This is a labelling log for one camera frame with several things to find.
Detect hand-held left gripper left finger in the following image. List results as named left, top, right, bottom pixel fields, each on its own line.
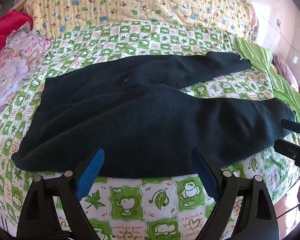
left=16, top=148, right=105, bottom=240

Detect dark pants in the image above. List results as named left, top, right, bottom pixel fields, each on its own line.
left=11, top=51, right=297, bottom=179

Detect red cloth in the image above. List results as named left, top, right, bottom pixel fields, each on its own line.
left=0, top=10, right=34, bottom=67

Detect plain green sheet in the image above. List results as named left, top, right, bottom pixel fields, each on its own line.
left=234, top=36, right=300, bottom=125

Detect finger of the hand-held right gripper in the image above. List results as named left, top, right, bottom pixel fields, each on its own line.
left=274, top=139, right=300, bottom=161
left=281, top=119, right=300, bottom=141

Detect pink floral cloth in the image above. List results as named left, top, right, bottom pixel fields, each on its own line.
left=0, top=21, right=53, bottom=120

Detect thin black cable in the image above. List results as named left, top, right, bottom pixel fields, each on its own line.
left=277, top=203, right=300, bottom=220

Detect green checked cartoon quilt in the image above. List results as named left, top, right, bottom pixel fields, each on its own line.
left=0, top=21, right=300, bottom=240

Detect plaid cloth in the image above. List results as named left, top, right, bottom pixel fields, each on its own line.
left=249, top=5, right=259, bottom=43

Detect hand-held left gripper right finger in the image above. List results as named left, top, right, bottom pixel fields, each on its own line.
left=191, top=148, right=282, bottom=240

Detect yellow animal print quilt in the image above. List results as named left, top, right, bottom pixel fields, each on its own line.
left=22, top=0, right=253, bottom=40

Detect pale pink floral bedding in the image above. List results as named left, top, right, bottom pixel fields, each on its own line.
left=272, top=54, right=299, bottom=91

